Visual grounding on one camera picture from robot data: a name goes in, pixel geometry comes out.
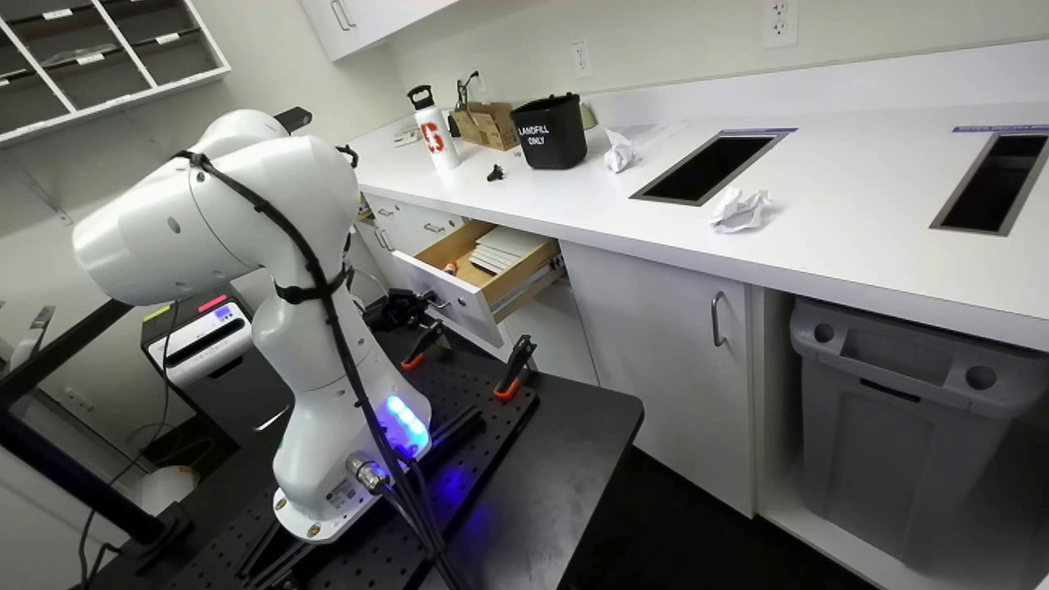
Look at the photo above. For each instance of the white papers stack in drawer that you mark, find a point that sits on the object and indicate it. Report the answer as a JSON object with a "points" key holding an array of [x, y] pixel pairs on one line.
{"points": [[502, 247]]}

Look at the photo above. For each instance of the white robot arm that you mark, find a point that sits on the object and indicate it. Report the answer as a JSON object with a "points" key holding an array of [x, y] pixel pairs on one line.
{"points": [[261, 199]]}

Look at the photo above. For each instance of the black optical breadboard table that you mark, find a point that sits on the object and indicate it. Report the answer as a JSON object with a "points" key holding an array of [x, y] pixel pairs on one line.
{"points": [[511, 491]]}

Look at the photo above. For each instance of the white water bottle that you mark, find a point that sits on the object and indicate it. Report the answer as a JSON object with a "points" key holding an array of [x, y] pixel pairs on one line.
{"points": [[435, 130]]}

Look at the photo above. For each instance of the black landfill bin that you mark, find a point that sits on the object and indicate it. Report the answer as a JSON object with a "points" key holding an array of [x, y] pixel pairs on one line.
{"points": [[553, 133]]}

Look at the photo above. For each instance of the grey trash bin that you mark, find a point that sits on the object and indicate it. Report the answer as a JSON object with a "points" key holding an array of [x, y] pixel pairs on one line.
{"points": [[902, 421]]}

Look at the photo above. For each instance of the white drawer with metal handle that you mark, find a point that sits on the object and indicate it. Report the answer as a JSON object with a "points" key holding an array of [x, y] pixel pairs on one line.
{"points": [[466, 295]]}

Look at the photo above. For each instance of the crumpled white tissue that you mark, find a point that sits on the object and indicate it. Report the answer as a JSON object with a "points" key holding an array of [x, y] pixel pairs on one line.
{"points": [[742, 211]]}

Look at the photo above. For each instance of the white cabinet door with handle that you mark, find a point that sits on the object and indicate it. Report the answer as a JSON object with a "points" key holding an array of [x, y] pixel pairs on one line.
{"points": [[676, 343]]}

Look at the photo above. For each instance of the orange black clamp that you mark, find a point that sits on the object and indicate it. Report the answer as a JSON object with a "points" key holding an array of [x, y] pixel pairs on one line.
{"points": [[517, 367]]}

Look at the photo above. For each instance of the crumpled white paper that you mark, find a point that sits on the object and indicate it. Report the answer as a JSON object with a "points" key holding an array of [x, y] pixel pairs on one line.
{"points": [[621, 152]]}

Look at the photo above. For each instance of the wall mail sorter shelf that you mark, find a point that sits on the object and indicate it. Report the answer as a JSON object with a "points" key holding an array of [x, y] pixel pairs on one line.
{"points": [[67, 59]]}

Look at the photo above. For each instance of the white label printer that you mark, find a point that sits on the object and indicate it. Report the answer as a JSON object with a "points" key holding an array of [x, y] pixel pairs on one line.
{"points": [[190, 346]]}

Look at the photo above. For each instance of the wall power outlet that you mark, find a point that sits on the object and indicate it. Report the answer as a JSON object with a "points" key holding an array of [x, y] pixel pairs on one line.
{"points": [[779, 20]]}

